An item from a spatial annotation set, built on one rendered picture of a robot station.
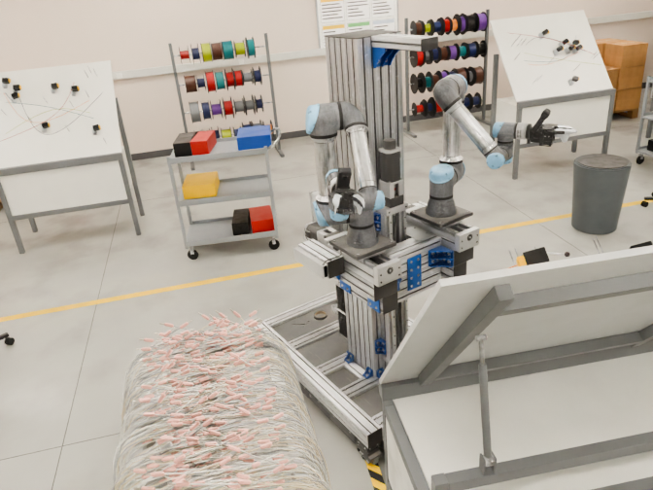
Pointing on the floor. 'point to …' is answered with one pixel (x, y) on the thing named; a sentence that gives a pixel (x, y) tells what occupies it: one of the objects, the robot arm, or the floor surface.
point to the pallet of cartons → (624, 72)
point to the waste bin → (599, 192)
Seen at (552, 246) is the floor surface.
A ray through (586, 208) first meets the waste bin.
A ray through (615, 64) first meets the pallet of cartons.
